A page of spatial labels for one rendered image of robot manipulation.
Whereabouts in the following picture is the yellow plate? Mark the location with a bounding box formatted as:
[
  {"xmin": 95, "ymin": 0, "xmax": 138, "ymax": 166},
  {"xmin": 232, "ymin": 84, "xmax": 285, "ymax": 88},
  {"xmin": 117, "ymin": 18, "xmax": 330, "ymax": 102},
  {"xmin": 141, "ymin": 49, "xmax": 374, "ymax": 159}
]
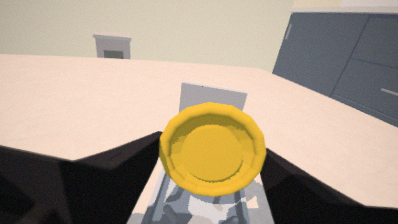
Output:
[{"xmin": 159, "ymin": 102, "xmax": 266, "ymax": 197}]

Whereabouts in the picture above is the grey dish rack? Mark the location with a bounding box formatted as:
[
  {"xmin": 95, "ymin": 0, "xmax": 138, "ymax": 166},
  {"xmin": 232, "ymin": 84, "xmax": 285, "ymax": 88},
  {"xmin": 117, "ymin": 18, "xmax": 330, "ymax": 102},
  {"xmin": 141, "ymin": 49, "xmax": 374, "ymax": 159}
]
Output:
[{"xmin": 141, "ymin": 81, "xmax": 250, "ymax": 224}]

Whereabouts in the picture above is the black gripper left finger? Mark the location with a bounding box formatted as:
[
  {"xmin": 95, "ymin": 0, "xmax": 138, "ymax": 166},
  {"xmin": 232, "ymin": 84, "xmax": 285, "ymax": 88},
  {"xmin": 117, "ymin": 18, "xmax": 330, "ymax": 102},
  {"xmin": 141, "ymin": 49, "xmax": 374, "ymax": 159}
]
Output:
[{"xmin": 0, "ymin": 131, "xmax": 163, "ymax": 224}]

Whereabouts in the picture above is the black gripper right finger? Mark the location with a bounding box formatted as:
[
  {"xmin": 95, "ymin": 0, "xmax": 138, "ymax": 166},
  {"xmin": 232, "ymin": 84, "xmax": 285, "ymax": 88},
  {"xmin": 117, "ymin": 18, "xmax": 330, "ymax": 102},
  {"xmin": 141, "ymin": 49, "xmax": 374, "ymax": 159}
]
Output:
[{"xmin": 260, "ymin": 147, "xmax": 398, "ymax": 224}]

